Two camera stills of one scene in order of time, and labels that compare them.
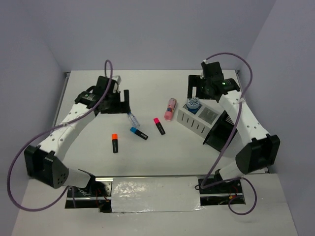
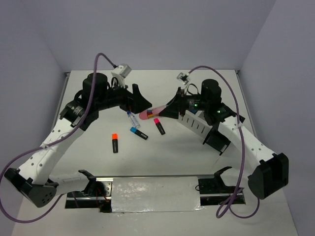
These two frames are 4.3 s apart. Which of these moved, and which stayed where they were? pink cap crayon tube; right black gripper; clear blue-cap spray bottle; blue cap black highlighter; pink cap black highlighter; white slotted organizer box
Moved: right black gripper; pink cap crayon tube
Stayed: pink cap black highlighter; blue cap black highlighter; white slotted organizer box; clear blue-cap spray bottle
